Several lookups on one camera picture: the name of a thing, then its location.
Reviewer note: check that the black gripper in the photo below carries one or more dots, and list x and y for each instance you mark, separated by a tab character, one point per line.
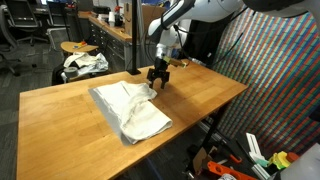
158	71

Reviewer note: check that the white cloth towel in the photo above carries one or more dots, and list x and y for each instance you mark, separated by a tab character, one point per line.
139	118

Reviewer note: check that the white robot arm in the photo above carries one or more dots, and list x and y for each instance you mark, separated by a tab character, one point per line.
165	33

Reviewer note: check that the wooden workbench with drawers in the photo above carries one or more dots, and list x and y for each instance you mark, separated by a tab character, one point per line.
112	42

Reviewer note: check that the crumpled white cloth on chair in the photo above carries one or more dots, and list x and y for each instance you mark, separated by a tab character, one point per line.
87	63

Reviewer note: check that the grey tape roll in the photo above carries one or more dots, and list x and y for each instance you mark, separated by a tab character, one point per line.
71	72

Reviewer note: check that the round wooden stool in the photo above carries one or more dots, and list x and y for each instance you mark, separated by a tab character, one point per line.
71	47

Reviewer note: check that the cardboard box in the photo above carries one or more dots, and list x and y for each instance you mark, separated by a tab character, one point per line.
201	157

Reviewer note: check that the black office chair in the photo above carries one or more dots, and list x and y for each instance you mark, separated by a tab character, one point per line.
8	43

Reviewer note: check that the black table leg frame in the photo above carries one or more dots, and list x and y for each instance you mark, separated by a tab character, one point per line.
193	149

